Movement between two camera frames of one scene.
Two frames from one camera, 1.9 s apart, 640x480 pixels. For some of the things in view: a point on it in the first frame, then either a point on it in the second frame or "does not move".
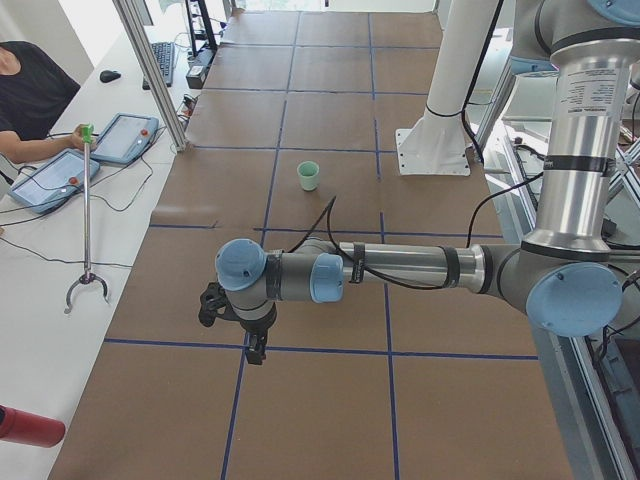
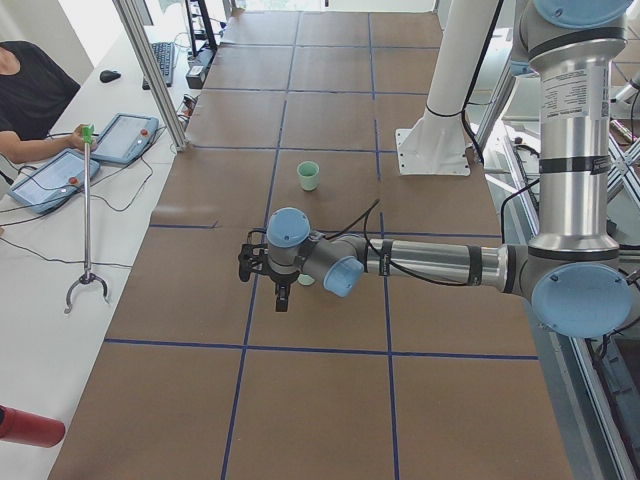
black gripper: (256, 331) → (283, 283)
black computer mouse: (108, 76) does not move
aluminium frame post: (133, 25) does not move
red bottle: (30, 429) does not move
